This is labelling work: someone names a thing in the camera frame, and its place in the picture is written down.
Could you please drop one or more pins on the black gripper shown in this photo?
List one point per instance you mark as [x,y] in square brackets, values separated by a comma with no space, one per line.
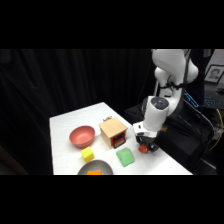
[146,138]

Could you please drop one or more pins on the red ball with orange pattern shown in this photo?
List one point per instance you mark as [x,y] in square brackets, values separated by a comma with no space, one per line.
[143,149]

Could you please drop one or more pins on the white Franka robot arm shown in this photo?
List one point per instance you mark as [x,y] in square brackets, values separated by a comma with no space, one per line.
[158,110]

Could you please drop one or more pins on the grey bowl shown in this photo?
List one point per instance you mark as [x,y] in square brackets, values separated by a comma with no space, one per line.
[96,165]

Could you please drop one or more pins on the pink bowl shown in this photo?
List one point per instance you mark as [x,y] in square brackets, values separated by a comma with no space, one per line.
[82,136]

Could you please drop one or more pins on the green sponge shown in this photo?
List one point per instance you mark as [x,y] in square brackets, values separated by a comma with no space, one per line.
[125,156]

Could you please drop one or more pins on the wooden toy oven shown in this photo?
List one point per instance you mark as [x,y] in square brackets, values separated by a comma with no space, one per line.
[113,133]

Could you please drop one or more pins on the black robot stand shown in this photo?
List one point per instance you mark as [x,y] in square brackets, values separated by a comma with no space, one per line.
[180,140]

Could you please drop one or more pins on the orange block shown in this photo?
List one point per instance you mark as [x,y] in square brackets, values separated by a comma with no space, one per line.
[94,172]

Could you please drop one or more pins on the yellow block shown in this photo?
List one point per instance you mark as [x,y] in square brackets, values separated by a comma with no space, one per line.
[87,154]

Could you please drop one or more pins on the keyboard with blue lights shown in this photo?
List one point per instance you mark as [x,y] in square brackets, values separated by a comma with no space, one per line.
[213,100]

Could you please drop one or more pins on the black curtain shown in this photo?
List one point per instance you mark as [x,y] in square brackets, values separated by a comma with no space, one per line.
[66,83]

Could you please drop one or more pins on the framed portrait picture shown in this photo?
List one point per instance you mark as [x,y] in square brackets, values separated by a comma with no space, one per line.
[214,74]

